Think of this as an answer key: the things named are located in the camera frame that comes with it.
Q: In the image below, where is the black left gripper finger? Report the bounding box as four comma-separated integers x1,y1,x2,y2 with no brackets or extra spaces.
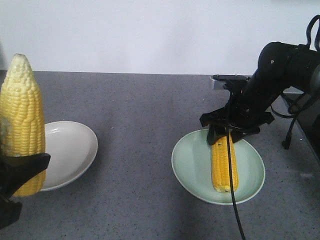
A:
0,153,51,199

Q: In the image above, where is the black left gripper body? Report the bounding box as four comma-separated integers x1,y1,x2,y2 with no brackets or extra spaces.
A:
0,191,22,229

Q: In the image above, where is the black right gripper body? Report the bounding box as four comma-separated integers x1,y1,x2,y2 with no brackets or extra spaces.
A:
199,94,273,131

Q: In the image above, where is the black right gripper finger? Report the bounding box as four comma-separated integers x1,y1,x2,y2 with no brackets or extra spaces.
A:
230,130,249,143
207,126,225,145

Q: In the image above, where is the yellow corn cob black speck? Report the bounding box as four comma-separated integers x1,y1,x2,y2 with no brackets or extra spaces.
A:
211,136,239,193

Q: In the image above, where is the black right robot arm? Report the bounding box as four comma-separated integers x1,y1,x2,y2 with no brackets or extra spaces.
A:
200,42,320,145

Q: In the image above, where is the light green round plate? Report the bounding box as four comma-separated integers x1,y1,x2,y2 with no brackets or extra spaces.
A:
171,129,266,206

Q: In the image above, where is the white round plate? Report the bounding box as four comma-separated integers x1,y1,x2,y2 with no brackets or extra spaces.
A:
41,121,98,192

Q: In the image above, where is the black cable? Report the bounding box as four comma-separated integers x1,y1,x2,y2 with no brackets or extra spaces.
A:
224,124,247,240

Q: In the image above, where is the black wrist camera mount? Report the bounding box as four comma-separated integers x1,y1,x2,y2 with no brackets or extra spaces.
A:
210,74,251,92

